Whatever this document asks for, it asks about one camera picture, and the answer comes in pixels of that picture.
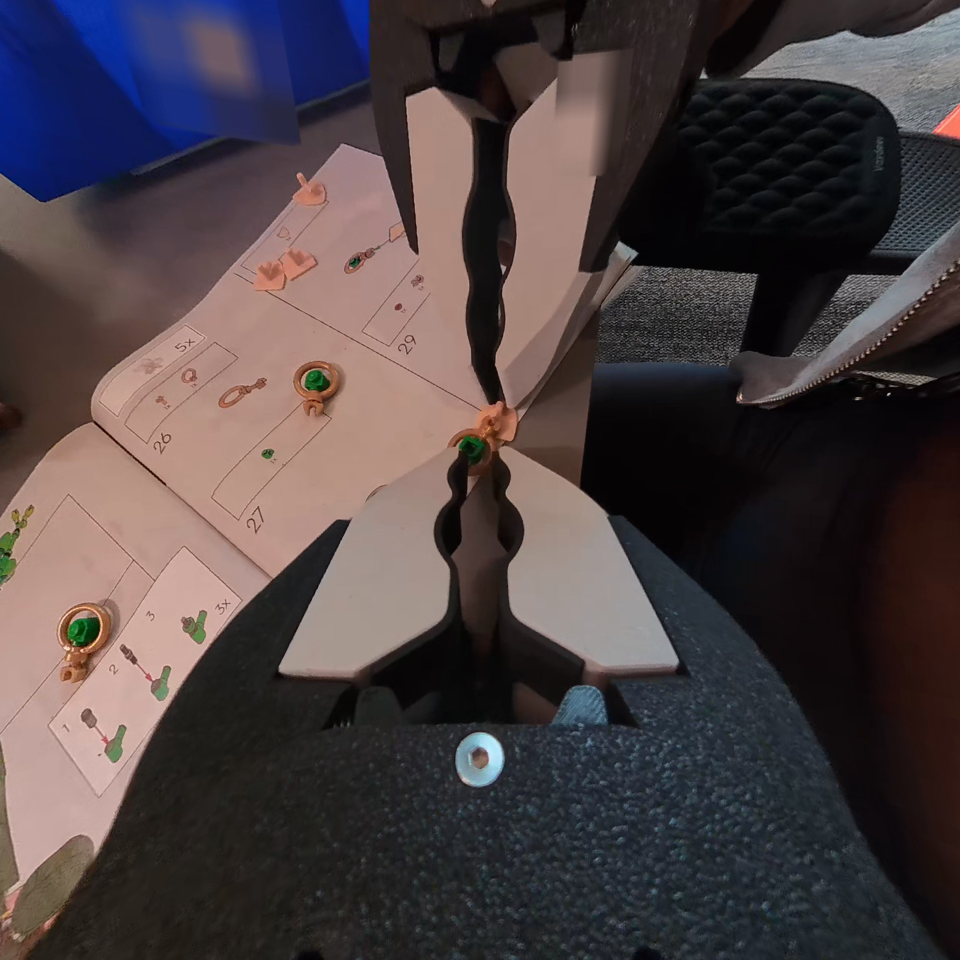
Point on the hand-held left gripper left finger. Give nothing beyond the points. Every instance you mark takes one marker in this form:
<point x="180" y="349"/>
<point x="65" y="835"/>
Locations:
<point x="375" y="592"/>

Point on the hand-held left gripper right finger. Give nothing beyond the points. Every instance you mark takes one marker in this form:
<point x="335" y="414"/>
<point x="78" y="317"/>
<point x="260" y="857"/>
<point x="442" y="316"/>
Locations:
<point x="585" y="592"/>

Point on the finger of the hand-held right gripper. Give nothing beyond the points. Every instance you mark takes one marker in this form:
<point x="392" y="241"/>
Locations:
<point x="551" y="247"/>
<point x="439" y="187"/>

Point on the pink petal piece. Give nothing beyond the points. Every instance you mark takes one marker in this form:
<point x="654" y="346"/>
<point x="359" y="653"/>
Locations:
<point x="268" y="276"/>
<point x="499" y="420"/>
<point x="298" y="262"/>
<point x="309" y="193"/>

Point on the person's right forearm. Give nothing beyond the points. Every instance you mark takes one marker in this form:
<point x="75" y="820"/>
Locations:
<point x="825" y="19"/>

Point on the person's legs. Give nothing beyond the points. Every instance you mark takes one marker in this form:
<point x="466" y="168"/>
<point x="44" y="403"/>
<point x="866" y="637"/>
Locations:
<point x="712" y="525"/>

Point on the instruction booklet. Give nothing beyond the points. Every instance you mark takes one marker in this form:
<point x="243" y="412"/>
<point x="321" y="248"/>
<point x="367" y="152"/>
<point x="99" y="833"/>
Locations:
<point x="225" y="465"/>

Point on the black quilted chair armrest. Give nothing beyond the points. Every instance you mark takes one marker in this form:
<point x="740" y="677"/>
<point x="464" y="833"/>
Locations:
<point x="787" y="157"/>

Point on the blue plastic bin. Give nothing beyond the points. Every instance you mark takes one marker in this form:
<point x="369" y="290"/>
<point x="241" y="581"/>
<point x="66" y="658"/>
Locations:
<point x="75" y="90"/>

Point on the black mesh office chair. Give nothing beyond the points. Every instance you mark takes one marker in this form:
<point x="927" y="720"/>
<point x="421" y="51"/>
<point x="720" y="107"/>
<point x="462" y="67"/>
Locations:
<point x="930" y="195"/>

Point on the orange object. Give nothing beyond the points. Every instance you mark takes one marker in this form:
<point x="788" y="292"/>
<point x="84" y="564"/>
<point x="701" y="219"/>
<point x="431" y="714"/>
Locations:
<point x="949" y="121"/>

